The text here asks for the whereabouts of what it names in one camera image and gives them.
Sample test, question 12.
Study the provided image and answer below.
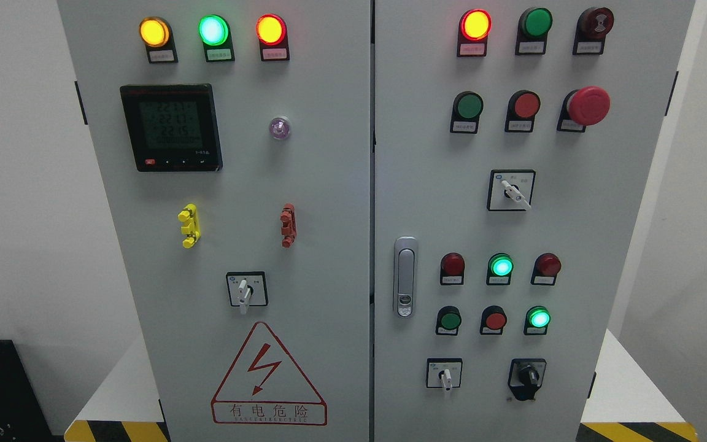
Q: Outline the white rotary selector switch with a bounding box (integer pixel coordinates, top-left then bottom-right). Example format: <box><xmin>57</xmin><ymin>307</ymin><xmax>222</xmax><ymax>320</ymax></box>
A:
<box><xmin>225</xmin><ymin>271</ymin><xmax>269</xmax><ymax>314</ymax></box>

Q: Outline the yellow indicator light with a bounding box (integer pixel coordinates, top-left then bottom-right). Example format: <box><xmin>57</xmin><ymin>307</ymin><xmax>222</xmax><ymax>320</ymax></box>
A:
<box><xmin>139</xmin><ymin>17</ymin><xmax>179</xmax><ymax>64</ymax></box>

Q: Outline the grey electrical cabinet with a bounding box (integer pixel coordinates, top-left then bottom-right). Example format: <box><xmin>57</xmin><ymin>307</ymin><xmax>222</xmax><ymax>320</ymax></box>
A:
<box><xmin>57</xmin><ymin>1</ymin><xmax>695</xmax><ymax>441</ymax></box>

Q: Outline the red terminal connector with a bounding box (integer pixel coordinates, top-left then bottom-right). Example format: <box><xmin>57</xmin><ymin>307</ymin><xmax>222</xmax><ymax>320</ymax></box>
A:
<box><xmin>279</xmin><ymin>203</ymin><xmax>297</xmax><ymax>248</ymax></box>

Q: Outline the dark red indicator left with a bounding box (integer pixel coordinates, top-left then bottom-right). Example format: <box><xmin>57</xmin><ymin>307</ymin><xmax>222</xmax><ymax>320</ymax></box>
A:
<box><xmin>439</xmin><ymin>252</ymin><xmax>465</xmax><ymax>285</ymax></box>

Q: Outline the dark red indicator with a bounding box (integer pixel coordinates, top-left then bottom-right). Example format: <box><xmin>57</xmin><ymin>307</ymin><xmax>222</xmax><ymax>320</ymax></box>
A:
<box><xmin>531</xmin><ymin>252</ymin><xmax>562</xmax><ymax>286</ymax></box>
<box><xmin>439</xmin><ymin>252</ymin><xmax>465</xmax><ymax>285</ymax></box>

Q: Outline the clear round lamp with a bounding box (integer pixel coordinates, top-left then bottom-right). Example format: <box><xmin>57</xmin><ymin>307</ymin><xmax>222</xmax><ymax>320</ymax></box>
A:
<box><xmin>269</xmin><ymin>117</ymin><xmax>291</xmax><ymax>140</ymax></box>

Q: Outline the green push button lower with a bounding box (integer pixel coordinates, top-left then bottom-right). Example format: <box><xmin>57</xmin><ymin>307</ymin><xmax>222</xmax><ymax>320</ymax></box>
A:
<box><xmin>435</xmin><ymin>306</ymin><xmax>462</xmax><ymax>336</ymax></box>

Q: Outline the green lit indicator middle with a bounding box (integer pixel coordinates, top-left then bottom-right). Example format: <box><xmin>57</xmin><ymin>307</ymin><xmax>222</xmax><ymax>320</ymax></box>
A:
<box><xmin>485</xmin><ymin>254</ymin><xmax>514</xmax><ymax>285</ymax></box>

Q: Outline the green push button second row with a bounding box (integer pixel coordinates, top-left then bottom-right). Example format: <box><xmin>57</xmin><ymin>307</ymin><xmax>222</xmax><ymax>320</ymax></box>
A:
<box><xmin>449</xmin><ymin>91</ymin><xmax>484</xmax><ymax>134</ymax></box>

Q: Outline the yellow terminal connector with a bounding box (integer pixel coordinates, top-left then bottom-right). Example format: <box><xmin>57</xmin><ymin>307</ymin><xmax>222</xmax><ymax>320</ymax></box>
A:
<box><xmin>177</xmin><ymin>203</ymin><xmax>200</xmax><ymax>249</ymax></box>

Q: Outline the red push button lower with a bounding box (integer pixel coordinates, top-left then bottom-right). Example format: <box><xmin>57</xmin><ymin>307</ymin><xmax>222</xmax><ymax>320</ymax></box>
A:
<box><xmin>479</xmin><ymin>306</ymin><xmax>508</xmax><ymax>335</ymax></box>

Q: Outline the red electric hazard warning sticker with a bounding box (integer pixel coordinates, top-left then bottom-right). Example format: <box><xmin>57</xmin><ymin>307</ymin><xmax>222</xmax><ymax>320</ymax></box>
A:
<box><xmin>211</xmin><ymin>321</ymin><xmax>326</xmax><ymax>426</ymax></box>

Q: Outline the dark red indicator right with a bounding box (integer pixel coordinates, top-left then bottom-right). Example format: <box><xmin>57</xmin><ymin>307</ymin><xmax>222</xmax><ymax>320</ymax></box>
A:
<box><xmin>531</xmin><ymin>252</ymin><xmax>562</xmax><ymax>286</ymax></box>

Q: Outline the black digital power meter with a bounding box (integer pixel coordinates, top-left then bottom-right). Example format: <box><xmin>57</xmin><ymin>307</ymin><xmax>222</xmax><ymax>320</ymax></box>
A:
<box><xmin>120</xmin><ymin>83</ymin><xmax>223</xmax><ymax>173</ymax></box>

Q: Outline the red push button second row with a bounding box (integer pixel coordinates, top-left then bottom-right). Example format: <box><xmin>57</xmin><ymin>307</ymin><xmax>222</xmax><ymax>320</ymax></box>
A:
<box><xmin>504</xmin><ymin>90</ymin><xmax>541</xmax><ymax>133</ymax></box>

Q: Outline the green lit button lower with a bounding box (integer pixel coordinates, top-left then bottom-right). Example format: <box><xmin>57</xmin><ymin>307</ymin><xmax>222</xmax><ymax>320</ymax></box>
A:
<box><xmin>523</xmin><ymin>306</ymin><xmax>552</xmax><ymax>336</ymax></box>

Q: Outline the red indicator light top left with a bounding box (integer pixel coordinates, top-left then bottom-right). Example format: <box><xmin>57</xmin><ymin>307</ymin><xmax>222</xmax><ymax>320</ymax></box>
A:
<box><xmin>255</xmin><ymin>14</ymin><xmax>290</xmax><ymax>61</ymax></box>

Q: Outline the red lit indicator right door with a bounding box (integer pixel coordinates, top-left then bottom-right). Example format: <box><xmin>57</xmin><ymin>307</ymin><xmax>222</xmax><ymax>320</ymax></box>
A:
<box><xmin>457</xmin><ymin>9</ymin><xmax>492</xmax><ymax>58</ymax></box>

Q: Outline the green indicator light top left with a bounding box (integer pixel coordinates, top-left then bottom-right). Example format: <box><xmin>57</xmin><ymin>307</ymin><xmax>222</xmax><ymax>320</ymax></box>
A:
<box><xmin>198</xmin><ymin>14</ymin><xmax>235</xmax><ymax>63</ymax></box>

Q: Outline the red emergency stop button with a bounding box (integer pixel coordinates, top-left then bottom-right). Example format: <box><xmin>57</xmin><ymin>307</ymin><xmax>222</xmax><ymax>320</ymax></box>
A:
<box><xmin>557</xmin><ymin>86</ymin><xmax>611</xmax><ymax>133</ymax></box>

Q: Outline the green button top right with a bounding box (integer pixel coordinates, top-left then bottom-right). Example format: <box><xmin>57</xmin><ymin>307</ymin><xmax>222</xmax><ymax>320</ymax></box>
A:
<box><xmin>514</xmin><ymin>7</ymin><xmax>553</xmax><ymax>56</ymax></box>

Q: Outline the dark red buzzer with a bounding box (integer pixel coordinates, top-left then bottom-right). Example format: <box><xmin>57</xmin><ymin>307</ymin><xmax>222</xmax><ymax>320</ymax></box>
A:
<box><xmin>573</xmin><ymin>7</ymin><xmax>614</xmax><ymax>55</ymax></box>

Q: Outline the white platform with hazard stripes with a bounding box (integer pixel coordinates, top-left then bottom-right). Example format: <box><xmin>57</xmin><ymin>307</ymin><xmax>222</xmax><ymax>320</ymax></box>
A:
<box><xmin>61</xmin><ymin>332</ymin><xmax>698</xmax><ymax>441</ymax></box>

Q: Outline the silver door lock handle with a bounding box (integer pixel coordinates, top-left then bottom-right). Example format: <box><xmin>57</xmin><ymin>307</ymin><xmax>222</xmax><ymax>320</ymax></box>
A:
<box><xmin>393</xmin><ymin>237</ymin><xmax>418</xmax><ymax>318</ymax></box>

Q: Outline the white rotary switch right door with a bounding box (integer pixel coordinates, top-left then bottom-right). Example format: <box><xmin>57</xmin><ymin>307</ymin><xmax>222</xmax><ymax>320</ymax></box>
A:
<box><xmin>487</xmin><ymin>169</ymin><xmax>536</xmax><ymax>212</ymax></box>

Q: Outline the small white rotary switch bottom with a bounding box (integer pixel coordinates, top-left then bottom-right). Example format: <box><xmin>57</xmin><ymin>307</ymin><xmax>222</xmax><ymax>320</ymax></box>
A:
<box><xmin>426</xmin><ymin>358</ymin><xmax>463</xmax><ymax>392</ymax></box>

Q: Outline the black knob selector switch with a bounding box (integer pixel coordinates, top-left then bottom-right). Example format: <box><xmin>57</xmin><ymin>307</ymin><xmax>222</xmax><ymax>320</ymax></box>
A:
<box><xmin>508</xmin><ymin>358</ymin><xmax>547</xmax><ymax>401</ymax></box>

